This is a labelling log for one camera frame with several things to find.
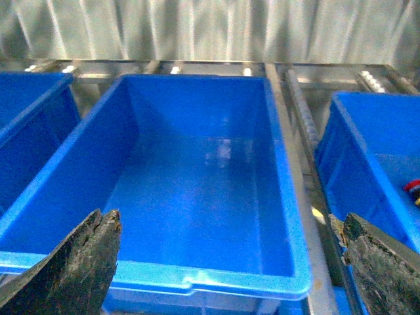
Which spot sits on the blue empty middle bin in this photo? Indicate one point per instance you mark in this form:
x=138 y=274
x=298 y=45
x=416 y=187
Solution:
x=198 y=169

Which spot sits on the metal rack divider bar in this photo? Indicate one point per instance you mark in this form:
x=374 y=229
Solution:
x=331 y=288

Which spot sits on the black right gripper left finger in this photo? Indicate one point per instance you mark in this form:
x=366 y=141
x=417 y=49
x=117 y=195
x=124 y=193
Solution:
x=75 y=277

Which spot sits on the blue target bin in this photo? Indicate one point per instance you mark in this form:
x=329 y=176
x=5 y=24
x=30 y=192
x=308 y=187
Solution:
x=368 y=154

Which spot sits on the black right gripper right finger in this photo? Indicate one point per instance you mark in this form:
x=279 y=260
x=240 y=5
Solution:
x=385 y=271

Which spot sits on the blue bin with buttons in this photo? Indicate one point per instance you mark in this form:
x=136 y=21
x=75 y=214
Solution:
x=38 y=112

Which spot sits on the red mushroom push button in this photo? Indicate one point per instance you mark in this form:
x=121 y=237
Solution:
x=412 y=188

